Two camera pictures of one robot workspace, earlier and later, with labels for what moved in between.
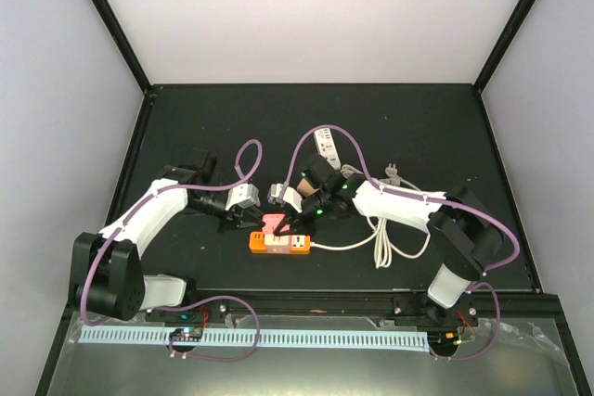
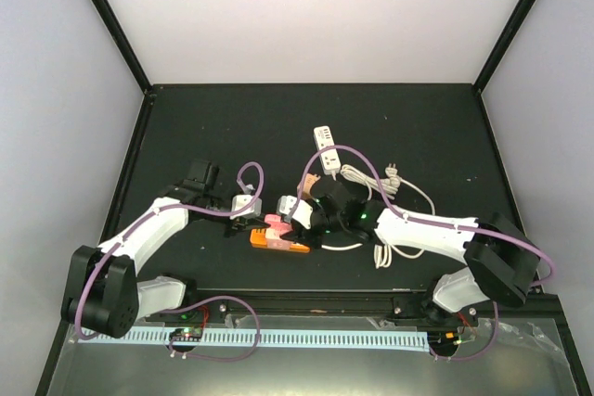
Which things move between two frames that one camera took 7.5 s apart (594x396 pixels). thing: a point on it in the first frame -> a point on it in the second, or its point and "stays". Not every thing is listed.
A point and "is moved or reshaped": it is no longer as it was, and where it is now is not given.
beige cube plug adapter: [305, 188] stays
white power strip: [327, 146] stays
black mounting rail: [516, 306] stays
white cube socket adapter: [277, 244] stays
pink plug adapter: [272, 221] is moved or reshaped
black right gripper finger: [286, 231] -> [303, 236]
